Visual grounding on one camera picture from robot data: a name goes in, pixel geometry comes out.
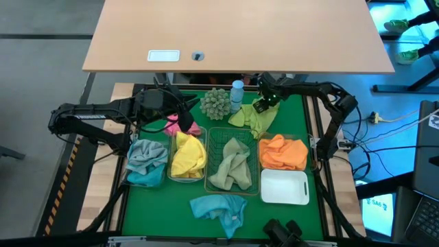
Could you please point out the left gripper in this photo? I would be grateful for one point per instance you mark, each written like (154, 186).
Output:
(157, 103)

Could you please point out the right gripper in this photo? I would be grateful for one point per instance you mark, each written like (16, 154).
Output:
(272, 87)

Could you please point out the lime green microfiber towel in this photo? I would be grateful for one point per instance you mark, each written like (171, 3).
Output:
(265, 120)
(241, 116)

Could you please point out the pink microfiber towel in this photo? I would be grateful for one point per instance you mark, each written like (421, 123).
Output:
(173, 127)

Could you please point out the grey-blue microfiber towel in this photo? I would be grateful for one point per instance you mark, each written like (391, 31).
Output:
(145, 154)

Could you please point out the teal microfiber towel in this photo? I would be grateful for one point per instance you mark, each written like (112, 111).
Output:
(145, 178)

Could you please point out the light blue microfiber towel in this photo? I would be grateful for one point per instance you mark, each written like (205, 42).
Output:
(216, 209)

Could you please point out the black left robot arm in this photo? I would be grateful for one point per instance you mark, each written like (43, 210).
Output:
(89, 115)

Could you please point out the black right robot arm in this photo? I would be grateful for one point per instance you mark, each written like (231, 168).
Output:
(337, 103)

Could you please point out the yellow microfiber towel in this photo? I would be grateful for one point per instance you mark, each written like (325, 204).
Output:
(188, 156)

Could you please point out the olive microfiber towel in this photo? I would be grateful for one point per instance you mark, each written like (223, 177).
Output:
(233, 164)

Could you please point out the clear plastic bin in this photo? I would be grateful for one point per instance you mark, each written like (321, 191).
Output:
(202, 132)

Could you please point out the light blue plastic bottle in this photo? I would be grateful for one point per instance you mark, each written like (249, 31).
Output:
(236, 97)

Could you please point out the grey-green spiky ball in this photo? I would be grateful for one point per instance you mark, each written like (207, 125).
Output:
(215, 104)

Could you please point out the white label sticker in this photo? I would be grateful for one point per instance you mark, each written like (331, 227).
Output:
(163, 55)

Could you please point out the white paper label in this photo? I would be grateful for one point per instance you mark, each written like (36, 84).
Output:
(314, 142)

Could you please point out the orange cloth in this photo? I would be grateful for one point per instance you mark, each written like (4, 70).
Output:
(310, 161)

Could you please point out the tan wooden desk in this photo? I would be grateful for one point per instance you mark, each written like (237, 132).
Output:
(240, 34)

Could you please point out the white plastic bin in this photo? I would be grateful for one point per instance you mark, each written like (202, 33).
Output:
(281, 187)

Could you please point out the grey-teal cloth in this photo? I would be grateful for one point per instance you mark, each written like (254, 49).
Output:
(123, 182)

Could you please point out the green table mat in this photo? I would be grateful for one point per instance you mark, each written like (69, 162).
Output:
(164, 212)

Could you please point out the yellow power plug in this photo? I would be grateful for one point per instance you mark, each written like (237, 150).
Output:
(376, 117)

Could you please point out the black bulky device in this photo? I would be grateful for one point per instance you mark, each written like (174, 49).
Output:
(281, 233)

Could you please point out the black desk foot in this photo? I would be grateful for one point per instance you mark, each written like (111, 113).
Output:
(404, 84)

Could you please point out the person's shoe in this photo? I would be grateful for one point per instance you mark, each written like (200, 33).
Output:
(396, 25)
(407, 56)

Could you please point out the blue sign with SA6 text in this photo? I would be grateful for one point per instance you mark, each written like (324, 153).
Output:
(377, 212)

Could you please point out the black laptop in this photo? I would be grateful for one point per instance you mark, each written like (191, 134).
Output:
(425, 154)

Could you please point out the white printed tag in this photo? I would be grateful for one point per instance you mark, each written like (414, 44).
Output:
(435, 121)

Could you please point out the person's leg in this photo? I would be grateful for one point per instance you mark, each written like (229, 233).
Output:
(428, 48)
(423, 19)

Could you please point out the black chair foot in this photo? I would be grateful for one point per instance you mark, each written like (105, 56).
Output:
(10, 152)

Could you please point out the black aluminium table frame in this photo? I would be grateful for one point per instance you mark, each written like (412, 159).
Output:
(212, 85)

